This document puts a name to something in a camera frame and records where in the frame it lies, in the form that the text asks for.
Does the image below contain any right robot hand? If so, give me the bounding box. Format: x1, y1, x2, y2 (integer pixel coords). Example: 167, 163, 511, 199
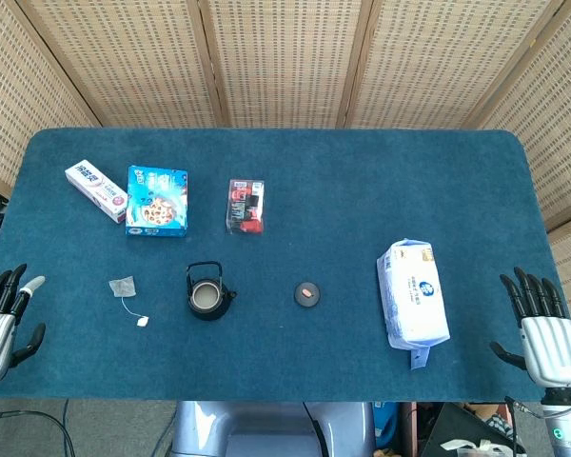
488, 266, 571, 387

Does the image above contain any tea bag with string tag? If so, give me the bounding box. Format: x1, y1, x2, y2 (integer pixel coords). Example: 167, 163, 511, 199
108, 275, 150, 328

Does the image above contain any black bag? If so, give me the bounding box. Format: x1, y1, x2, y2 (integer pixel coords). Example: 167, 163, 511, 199
418, 403, 527, 457

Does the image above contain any black teapot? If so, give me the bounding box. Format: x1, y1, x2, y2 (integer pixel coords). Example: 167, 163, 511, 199
185, 260, 238, 322

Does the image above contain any black teapot lid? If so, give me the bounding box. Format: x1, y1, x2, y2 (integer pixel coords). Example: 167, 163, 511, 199
293, 281, 322, 308

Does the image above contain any white tissue pack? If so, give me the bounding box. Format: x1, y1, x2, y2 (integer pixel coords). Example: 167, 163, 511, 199
375, 237, 452, 371

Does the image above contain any white toothpaste box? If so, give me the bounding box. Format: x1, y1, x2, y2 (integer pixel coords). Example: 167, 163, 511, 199
64, 158, 128, 224

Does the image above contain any blue package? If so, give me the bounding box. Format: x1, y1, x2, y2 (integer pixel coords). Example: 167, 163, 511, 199
373, 402, 401, 449

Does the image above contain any blue cookie box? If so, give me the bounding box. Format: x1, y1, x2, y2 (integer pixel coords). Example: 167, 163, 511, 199
125, 165, 189, 238

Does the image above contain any clear box of capsules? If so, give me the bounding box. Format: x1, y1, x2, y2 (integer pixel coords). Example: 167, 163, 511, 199
225, 178, 266, 235

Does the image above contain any blue carpet table cover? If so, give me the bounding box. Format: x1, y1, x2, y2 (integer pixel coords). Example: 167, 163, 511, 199
0, 127, 567, 404

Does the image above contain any blue-grey robot torso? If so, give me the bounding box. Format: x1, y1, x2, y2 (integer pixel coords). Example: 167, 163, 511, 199
170, 401, 377, 457

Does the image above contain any right wrist grey cable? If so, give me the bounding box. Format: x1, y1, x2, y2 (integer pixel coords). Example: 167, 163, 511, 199
503, 394, 571, 421

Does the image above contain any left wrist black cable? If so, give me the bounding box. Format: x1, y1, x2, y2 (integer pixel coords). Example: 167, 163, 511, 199
0, 407, 77, 457

